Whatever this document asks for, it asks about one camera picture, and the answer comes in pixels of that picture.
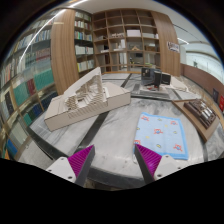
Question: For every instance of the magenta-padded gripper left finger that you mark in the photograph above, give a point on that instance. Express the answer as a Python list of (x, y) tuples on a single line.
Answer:
[(81, 160)]

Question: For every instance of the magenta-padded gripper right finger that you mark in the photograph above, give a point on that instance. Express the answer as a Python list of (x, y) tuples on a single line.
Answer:
[(150, 161)]

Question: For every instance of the light blue printed towel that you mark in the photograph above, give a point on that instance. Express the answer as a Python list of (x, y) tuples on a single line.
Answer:
[(163, 133)]

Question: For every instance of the white layered architectural model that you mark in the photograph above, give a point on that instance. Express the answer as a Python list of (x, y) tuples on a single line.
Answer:
[(100, 100)]

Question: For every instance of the brown model on wooden board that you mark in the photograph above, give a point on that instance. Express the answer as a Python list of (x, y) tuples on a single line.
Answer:
[(200, 115)]

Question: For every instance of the black panel model, grey base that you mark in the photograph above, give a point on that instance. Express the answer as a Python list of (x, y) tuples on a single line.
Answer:
[(155, 83)]

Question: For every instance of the small white architectural model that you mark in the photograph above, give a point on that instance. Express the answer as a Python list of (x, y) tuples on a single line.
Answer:
[(180, 84)]

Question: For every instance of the red cabinet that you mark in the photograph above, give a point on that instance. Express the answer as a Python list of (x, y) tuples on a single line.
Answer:
[(221, 103)]

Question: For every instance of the dark cabinet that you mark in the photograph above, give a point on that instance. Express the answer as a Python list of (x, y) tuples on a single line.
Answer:
[(215, 95)]

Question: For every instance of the bookshelf with green books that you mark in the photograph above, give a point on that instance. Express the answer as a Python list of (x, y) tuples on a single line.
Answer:
[(30, 76)]

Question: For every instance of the wooden shelf unit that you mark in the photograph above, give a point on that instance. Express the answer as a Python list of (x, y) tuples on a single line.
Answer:
[(66, 50)]

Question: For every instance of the white wall sign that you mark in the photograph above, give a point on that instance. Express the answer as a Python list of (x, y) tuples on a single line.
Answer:
[(173, 47)]

